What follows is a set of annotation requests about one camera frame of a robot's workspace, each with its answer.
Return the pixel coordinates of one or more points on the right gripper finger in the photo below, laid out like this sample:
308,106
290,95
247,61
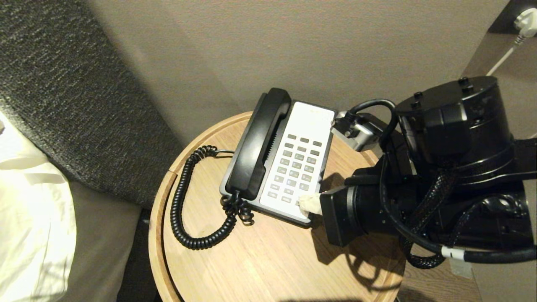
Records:
309,204

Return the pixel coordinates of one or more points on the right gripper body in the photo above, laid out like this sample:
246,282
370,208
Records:
356,214

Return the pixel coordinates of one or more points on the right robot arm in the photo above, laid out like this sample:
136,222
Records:
457,126

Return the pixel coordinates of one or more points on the black phone handset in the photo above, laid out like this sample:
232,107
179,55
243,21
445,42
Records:
256,155

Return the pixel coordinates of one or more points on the black and white desk telephone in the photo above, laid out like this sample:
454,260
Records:
304,138

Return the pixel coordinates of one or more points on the round wooden side table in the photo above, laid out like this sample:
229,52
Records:
260,264

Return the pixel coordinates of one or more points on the beige bed sheet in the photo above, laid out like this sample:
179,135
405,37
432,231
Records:
100,247

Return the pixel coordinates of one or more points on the white power plug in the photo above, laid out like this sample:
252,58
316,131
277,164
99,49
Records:
527,21

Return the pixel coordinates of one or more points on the grey fabric headboard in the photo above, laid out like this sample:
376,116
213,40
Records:
63,84

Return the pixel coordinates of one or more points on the white pillow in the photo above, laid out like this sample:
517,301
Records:
29,218

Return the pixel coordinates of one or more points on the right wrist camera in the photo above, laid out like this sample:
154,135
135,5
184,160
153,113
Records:
360,133

